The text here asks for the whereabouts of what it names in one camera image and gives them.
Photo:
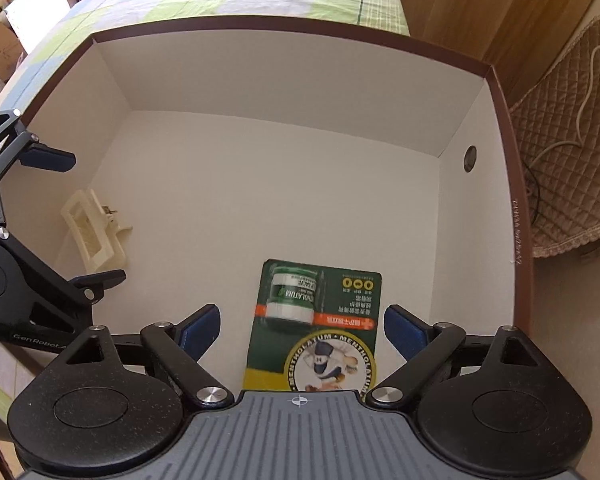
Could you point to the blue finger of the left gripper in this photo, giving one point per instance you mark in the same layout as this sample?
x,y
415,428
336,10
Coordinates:
x,y
93,286
41,156

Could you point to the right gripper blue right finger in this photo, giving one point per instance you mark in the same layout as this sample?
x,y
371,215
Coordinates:
x,y
407,333

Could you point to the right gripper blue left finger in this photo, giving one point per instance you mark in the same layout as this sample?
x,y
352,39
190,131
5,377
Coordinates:
x,y
196,334

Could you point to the cream plastic hair claw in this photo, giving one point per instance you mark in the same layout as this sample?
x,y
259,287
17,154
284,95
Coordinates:
x,y
97,231

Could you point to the green Mentholatum blister card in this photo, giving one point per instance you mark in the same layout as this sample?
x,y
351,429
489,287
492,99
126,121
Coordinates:
x,y
314,329

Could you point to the brown cardboard carton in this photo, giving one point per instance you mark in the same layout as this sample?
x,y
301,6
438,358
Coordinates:
x,y
11,52

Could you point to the brown cardboard storage box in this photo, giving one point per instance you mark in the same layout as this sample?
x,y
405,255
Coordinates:
x,y
455,233

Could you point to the quilted beige chair cover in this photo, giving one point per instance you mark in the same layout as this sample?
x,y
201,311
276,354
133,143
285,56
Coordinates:
x,y
557,126

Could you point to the checkered bed sheet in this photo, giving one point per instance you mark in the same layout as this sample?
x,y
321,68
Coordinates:
x,y
210,195

